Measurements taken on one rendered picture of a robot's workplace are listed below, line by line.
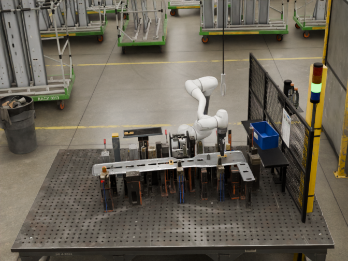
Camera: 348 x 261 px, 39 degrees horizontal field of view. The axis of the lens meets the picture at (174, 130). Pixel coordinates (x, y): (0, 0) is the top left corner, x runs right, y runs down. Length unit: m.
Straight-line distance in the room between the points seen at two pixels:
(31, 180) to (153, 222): 2.55
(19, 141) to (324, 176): 3.97
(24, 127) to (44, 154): 0.45
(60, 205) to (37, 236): 0.44
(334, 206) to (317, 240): 1.66
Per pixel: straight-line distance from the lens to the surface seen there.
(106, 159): 4.54
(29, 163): 6.79
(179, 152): 4.66
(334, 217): 5.57
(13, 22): 8.26
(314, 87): 3.66
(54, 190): 4.82
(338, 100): 6.24
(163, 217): 4.27
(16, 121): 6.77
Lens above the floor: 3.28
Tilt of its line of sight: 27 degrees down
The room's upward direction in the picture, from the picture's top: 3 degrees counter-clockwise
